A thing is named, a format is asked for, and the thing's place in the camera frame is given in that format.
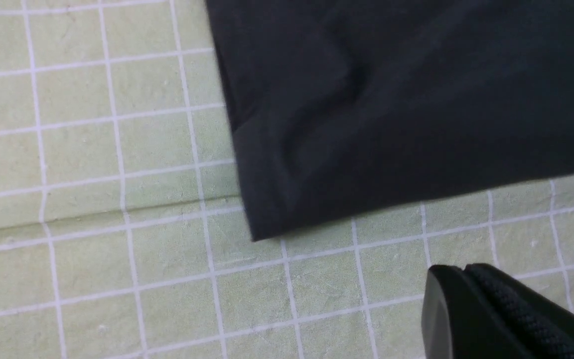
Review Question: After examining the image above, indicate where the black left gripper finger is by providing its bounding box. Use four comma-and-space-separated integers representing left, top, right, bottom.
422, 264, 574, 359

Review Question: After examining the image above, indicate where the dark gray long-sleeved shirt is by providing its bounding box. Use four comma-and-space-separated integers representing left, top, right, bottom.
205, 0, 574, 241

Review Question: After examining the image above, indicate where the light green checkered cloth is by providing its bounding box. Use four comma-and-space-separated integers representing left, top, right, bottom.
0, 0, 574, 359

